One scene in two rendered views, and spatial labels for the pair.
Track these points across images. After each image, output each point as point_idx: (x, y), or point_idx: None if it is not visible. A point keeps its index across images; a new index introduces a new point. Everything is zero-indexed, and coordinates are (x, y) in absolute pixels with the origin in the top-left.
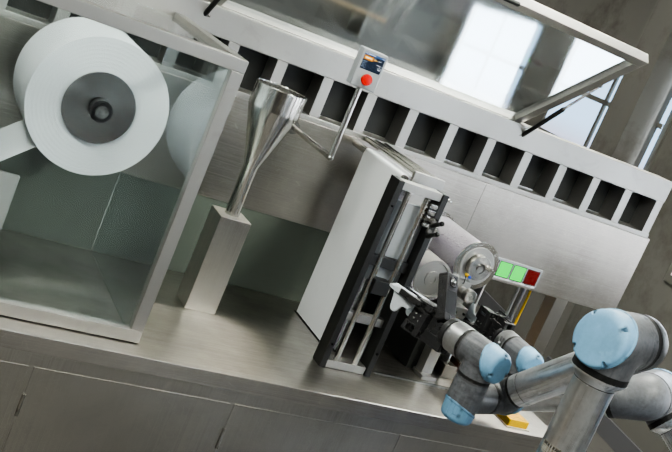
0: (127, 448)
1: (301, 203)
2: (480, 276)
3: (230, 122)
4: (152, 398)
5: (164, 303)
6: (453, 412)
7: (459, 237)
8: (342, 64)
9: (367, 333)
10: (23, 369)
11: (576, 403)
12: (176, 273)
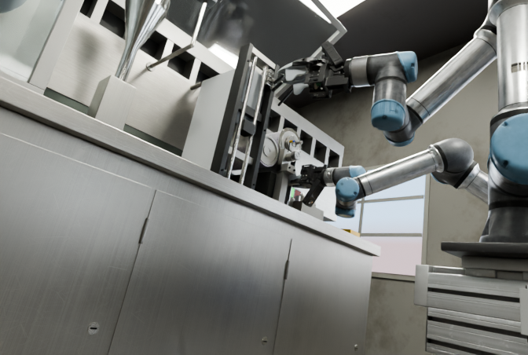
0: (25, 238)
1: (161, 125)
2: (295, 149)
3: (104, 51)
4: (60, 167)
5: None
6: (391, 108)
7: (273, 133)
8: (177, 33)
9: (243, 166)
10: None
11: (526, 20)
12: None
